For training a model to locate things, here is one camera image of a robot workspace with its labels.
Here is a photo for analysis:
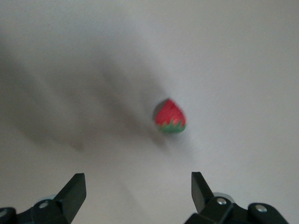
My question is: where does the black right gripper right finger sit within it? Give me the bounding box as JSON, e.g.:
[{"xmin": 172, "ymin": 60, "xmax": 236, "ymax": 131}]
[{"xmin": 184, "ymin": 172, "xmax": 249, "ymax": 224}]

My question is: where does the red green toy strawberry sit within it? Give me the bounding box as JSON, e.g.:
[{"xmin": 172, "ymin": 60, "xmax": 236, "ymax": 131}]
[{"xmin": 154, "ymin": 98, "xmax": 188, "ymax": 135}]

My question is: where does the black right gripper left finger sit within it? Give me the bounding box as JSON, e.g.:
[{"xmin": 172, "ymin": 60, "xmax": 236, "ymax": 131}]
[{"xmin": 17, "ymin": 173, "xmax": 87, "ymax": 224}]

